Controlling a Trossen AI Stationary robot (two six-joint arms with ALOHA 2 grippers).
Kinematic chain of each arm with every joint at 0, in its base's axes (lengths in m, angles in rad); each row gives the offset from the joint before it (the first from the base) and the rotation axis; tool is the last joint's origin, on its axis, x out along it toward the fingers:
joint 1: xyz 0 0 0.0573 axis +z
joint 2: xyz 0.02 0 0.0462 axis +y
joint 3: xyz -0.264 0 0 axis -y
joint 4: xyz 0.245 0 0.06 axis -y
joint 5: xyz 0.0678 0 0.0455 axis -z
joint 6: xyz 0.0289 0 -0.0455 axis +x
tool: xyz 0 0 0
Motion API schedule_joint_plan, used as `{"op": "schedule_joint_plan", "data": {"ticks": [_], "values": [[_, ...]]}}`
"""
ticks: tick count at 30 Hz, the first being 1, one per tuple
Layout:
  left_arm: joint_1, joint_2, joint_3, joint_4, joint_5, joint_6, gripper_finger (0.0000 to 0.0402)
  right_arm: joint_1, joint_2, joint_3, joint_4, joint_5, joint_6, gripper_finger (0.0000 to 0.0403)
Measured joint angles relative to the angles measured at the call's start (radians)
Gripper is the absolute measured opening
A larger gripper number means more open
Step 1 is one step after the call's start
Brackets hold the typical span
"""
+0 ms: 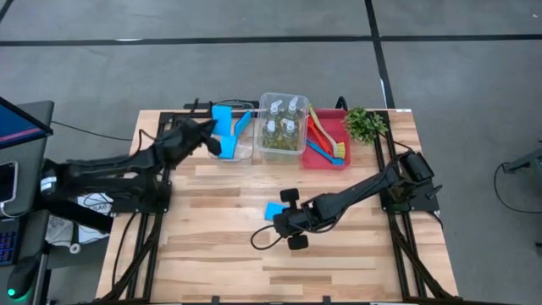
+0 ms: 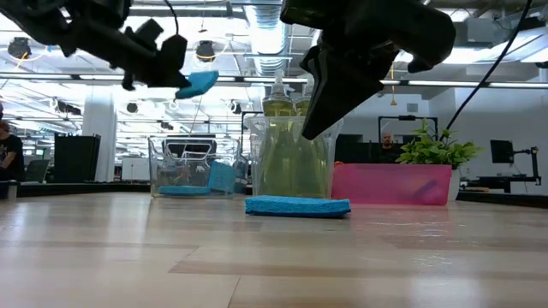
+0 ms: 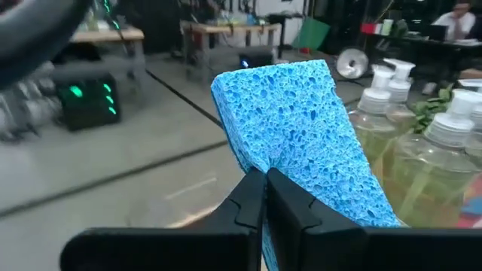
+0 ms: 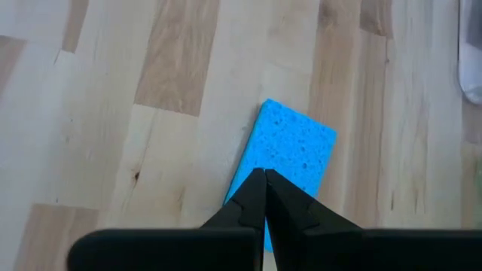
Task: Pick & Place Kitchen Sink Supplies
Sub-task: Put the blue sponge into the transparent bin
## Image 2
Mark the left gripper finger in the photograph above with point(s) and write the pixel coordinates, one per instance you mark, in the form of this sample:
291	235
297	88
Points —
171	64

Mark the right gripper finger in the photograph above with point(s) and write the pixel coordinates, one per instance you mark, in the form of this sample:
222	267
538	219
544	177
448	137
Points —
347	81

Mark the blue cellulose sponge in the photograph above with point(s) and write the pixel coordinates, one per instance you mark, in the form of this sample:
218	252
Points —
184	191
222	177
295	206
199	83

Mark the clear pump soap bottle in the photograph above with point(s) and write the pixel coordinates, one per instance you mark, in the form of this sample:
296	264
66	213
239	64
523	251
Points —
303	107
278	107

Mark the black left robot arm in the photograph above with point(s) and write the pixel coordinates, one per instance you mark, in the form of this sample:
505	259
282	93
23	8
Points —
25	17

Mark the black ceiling fixture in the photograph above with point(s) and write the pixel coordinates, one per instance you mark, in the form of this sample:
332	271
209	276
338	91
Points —
19	47
205	50

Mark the person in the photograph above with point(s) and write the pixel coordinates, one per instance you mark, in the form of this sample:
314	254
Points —
387	147
10	154

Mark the white building column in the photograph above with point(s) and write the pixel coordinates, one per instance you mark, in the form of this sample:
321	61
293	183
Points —
99	128

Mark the tall clear plastic bin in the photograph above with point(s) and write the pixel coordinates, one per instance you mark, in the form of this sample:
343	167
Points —
261	149

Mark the green leafy plant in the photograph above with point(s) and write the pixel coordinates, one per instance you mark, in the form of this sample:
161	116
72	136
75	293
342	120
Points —
432	149

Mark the pink plastic bin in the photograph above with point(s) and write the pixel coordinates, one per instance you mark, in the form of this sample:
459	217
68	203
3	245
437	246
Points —
385	184

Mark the white cabinet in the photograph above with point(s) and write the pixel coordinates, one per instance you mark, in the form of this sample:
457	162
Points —
135	167

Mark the black partition panel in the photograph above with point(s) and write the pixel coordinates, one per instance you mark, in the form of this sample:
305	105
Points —
77	158

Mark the white plant pot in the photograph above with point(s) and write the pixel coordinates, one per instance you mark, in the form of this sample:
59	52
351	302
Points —
456	184

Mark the black monitor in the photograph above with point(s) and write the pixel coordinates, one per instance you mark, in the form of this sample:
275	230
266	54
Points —
502	152

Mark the black desk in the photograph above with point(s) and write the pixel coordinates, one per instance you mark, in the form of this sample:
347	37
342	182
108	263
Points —
505	181

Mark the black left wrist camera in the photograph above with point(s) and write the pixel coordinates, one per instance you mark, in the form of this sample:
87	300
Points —
147	34

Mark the black rectangular stand frame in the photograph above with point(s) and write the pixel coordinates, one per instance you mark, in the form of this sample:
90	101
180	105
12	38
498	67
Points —
406	117

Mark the silver ribbed ceiling duct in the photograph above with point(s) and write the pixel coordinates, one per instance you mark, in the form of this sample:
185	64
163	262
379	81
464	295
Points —
267	34

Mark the black aluminium table frame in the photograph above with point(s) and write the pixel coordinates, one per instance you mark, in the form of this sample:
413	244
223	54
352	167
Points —
85	189

